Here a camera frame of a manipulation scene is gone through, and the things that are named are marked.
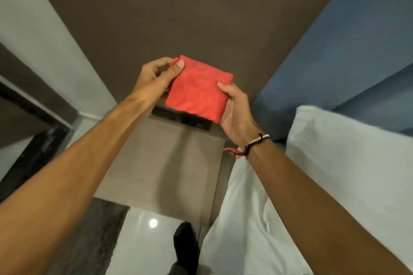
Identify white pillow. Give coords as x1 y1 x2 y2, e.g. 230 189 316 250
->
285 105 413 254

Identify black door frame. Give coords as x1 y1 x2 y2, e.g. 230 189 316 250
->
0 81 73 203

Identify person's left forearm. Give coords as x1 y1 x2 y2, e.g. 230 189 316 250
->
0 93 159 275

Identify person's right hand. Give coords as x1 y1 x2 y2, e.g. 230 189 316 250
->
217 82 262 148

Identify black white red thread bracelet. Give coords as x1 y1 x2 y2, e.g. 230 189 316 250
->
223 133 271 160

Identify person's left hand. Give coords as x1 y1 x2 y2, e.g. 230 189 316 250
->
130 57 185 108

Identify black shoe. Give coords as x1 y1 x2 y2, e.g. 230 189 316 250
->
172 222 201 275

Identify red cloth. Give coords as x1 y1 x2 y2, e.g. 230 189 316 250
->
165 55 234 124

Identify beige bedside table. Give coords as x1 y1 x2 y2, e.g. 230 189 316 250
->
94 115 226 228

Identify grey rug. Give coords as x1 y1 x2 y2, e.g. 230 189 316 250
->
48 197 130 275

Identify person's right forearm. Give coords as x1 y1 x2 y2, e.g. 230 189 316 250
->
243 138 413 275

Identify white bed sheet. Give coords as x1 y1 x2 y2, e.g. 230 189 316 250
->
197 149 314 275

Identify blue upholstered headboard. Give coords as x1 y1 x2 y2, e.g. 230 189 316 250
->
251 0 413 144

